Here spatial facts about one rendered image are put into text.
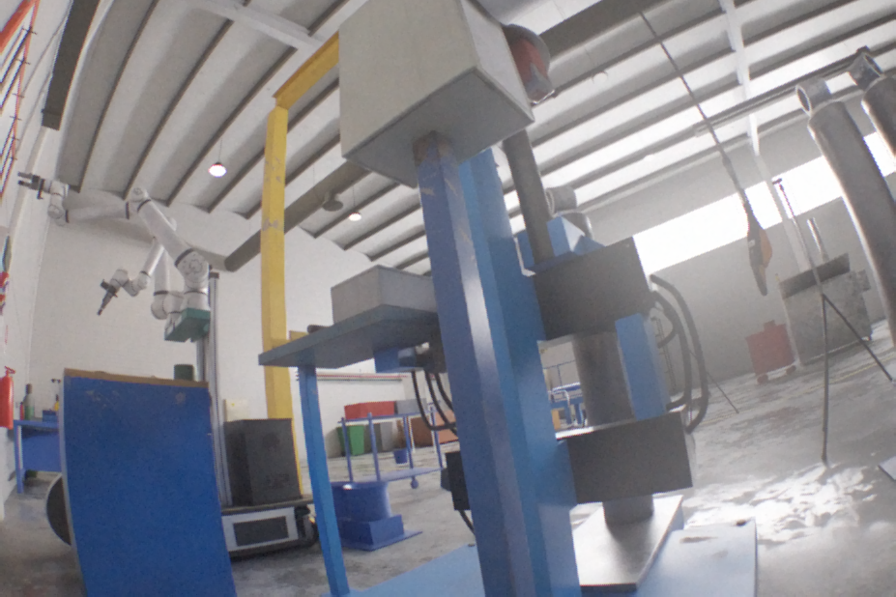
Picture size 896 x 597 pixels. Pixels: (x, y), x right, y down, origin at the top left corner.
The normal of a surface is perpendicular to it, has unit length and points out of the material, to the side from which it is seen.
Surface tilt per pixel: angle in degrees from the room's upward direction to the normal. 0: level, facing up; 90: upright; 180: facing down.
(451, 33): 90
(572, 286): 90
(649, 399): 90
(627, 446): 90
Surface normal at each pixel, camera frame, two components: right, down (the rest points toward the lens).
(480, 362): 0.77, -0.34
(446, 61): -0.62, -0.19
